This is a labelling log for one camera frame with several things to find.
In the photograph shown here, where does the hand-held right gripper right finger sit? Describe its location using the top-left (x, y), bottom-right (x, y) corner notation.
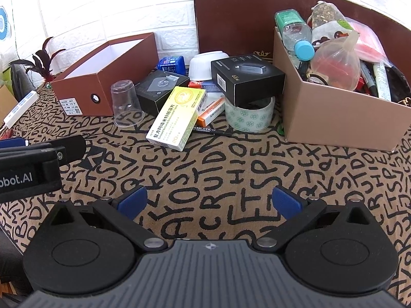
top-left (254, 185), bottom-right (373, 255)

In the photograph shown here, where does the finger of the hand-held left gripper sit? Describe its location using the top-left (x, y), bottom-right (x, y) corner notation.
top-left (30, 135), bottom-right (87, 165)
top-left (0, 137), bottom-right (28, 149)

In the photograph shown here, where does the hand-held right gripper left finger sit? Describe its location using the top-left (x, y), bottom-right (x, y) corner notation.
top-left (48, 185), bottom-right (168, 255)

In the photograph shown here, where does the brown shoe box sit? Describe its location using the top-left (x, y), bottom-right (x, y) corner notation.
top-left (50, 32), bottom-right (159, 117)

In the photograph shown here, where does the yellow white medicine box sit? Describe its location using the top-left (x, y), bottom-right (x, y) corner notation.
top-left (146, 86), bottom-right (207, 151)

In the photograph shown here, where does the black charger box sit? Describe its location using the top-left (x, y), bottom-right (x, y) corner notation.
top-left (211, 53), bottom-right (286, 107)

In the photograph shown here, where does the white printed medicine box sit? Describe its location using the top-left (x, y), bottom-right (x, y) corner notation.
top-left (201, 82), bottom-right (226, 101)

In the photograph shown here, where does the letter-print cloth covered desktop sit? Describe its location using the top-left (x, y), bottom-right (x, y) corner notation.
top-left (0, 83), bottom-right (411, 308)

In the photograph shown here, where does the white power strip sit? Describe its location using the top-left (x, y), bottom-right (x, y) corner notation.
top-left (3, 90), bottom-right (39, 129)

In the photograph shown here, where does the brown cardboard piece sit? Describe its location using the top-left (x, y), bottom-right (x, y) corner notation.
top-left (0, 84), bottom-right (18, 123)

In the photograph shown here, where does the clear plastic cup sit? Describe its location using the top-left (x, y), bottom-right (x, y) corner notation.
top-left (110, 79), bottom-right (144, 128)

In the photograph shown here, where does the dark red feather shuttlecock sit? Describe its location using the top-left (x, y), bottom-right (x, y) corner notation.
top-left (9, 36), bottom-right (67, 89)

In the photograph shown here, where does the patterned tape roll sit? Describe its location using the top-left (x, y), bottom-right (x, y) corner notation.
top-left (224, 95), bottom-right (276, 132)

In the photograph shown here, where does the small black box clear hook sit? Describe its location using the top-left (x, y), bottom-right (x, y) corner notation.
top-left (135, 70), bottom-right (190, 117)

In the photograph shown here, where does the tan cardboard box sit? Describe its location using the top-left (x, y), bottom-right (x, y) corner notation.
top-left (273, 27), bottom-right (411, 152)

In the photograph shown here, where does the black marker pen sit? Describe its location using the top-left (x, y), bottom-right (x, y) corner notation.
top-left (191, 125), bottom-right (233, 137)

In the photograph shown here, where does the orange white medicine box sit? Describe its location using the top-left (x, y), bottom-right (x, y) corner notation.
top-left (195, 98), bottom-right (226, 128)

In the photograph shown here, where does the blue small box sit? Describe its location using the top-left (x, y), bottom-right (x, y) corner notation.
top-left (157, 55), bottom-right (186, 77)

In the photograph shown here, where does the clear knotted plastic bag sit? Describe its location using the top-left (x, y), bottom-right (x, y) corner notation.
top-left (310, 31), bottom-right (362, 92)

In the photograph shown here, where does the grey marker pen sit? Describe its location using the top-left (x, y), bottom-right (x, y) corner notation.
top-left (360, 60), bottom-right (380, 97)

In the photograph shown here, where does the white bowl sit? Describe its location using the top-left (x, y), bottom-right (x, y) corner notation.
top-left (188, 51), bottom-right (229, 81)

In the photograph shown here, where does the white tube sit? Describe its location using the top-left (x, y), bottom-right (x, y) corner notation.
top-left (372, 62), bottom-right (393, 102)

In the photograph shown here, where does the clear water bottle blue cap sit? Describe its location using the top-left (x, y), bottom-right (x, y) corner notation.
top-left (274, 8), bottom-right (315, 62)

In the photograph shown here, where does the red zip bag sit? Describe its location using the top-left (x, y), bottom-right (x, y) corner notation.
top-left (349, 17), bottom-right (391, 65)

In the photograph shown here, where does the brown wooden board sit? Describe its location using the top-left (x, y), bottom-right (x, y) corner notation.
top-left (193, 0), bottom-right (411, 62)

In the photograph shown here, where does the blue round wall sticker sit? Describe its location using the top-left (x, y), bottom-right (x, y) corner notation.
top-left (0, 6), bottom-right (12, 42)

